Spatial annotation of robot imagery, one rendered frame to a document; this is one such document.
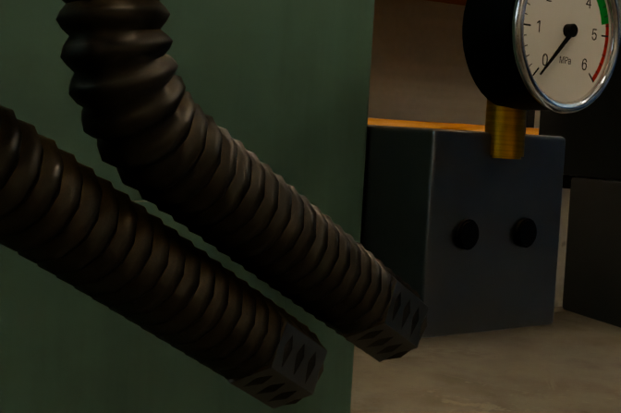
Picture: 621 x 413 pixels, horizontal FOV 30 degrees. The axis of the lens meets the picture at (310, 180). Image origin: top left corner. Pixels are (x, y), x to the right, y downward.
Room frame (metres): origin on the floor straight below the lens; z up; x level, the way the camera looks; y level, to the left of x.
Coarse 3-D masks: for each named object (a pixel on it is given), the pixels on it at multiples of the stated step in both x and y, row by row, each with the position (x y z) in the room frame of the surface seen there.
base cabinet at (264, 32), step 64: (0, 0) 0.36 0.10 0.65; (192, 0) 0.41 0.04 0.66; (256, 0) 0.42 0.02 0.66; (320, 0) 0.44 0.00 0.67; (0, 64) 0.36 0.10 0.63; (64, 64) 0.38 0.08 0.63; (192, 64) 0.41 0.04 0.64; (256, 64) 0.42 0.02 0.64; (320, 64) 0.44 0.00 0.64; (64, 128) 0.38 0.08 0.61; (256, 128) 0.43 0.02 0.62; (320, 128) 0.45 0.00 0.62; (128, 192) 0.39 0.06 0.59; (320, 192) 0.45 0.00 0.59; (0, 256) 0.36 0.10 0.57; (0, 320) 0.36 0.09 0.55; (64, 320) 0.38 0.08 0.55; (0, 384) 0.36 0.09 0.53; (64, 384) 0.38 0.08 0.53; (128, 384) 0.39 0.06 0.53; (192, 384) 0.41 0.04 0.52; (320, 384) 0.45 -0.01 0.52
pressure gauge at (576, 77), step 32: (480, 0) 0.44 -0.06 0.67; (512, 0) 0.42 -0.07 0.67; (544, 0) 0.43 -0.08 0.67; (576, 0) 0.44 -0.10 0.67; (608, 0) 0.46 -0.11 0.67; (480, 32) 0.43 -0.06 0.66; (512, 32) 0.42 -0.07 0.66; (544, 32) 0.43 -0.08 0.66; (608, 32) 0.46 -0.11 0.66; (480, 64) 0.44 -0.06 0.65; (512, 64) 0.43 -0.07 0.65; (544, 64) 0.43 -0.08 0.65; (576, 64) 0.45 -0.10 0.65; (608, 64) 0.46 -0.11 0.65; (512, 96) 0.44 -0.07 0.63; (544, 96) 0.43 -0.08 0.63; (576, 96) 0.45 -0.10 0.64; (512, 128) 0.45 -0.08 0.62
